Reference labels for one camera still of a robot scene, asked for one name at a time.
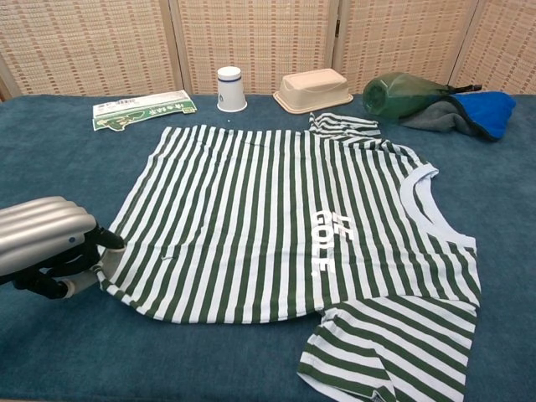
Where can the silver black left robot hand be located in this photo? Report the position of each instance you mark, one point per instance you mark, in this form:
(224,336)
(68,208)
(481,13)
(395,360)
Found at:
(42,226)

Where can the green white striped T-shirt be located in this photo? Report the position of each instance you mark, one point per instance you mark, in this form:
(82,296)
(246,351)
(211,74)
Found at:
(251,209)

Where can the blue table mat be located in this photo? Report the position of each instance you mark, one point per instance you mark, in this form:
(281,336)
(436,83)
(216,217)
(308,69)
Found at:
(63,167)

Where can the green white flat carton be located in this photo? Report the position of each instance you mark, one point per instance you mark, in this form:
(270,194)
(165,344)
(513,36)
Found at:
(142,111)

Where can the bamboo screen panel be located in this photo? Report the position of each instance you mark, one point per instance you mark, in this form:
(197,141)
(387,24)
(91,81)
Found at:
(84,46)
(255,42)
(406,37)
(506,46)

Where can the white paper cup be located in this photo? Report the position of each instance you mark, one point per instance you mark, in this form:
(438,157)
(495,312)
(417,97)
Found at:
(230,90)

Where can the beige plastic tray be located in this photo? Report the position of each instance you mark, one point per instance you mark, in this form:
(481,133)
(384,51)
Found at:
(312,90)

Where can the green plastic bottle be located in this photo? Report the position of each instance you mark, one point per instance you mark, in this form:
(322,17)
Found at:
(398,96)

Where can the blue grey cloth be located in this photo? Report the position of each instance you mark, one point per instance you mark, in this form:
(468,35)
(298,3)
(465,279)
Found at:
(486,113)

